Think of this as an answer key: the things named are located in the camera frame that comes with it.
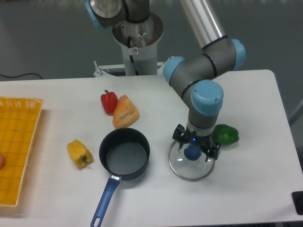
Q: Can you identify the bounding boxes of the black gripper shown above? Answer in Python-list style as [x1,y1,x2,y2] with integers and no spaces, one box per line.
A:
[172,124,221,162]

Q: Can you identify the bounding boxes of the glass lid blue knob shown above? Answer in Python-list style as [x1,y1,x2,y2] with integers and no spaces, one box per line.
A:
[168,141,215,181]

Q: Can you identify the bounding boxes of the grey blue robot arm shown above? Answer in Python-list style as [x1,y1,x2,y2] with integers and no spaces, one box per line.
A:
[85,0,246,159]

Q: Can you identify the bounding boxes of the green bell pepper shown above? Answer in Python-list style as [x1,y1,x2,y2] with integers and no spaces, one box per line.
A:
[212,124,240,145]

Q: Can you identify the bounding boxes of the orange bread pastry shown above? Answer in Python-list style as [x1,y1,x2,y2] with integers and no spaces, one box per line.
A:
[112,95,140,129]

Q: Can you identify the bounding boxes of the red bell pepper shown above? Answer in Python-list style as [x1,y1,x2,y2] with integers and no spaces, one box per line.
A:
[100,90,118,115]

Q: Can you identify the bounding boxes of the black table corner device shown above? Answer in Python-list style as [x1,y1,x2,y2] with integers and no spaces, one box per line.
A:
[292,191,303,215]

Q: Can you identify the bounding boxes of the yellow bell pepper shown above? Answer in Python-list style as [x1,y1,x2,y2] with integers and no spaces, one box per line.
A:
[67,140,93,169]

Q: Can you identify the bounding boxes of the yellow woven basket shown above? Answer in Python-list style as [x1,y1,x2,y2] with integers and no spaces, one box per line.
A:
[0,97,44,207]

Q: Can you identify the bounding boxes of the black saucepan blue handle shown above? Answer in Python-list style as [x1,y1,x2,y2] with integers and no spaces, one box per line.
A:
[90,128,150,227]

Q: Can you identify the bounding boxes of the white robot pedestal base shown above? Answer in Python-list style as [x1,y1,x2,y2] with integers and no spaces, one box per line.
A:
[94,12,165,78]

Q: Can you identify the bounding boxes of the black cable on pedestal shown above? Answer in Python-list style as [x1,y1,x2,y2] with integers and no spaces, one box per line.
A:
[127,36,140,76]

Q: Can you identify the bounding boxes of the black floor cable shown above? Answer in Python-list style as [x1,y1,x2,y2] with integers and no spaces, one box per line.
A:
[0,72,44,79]

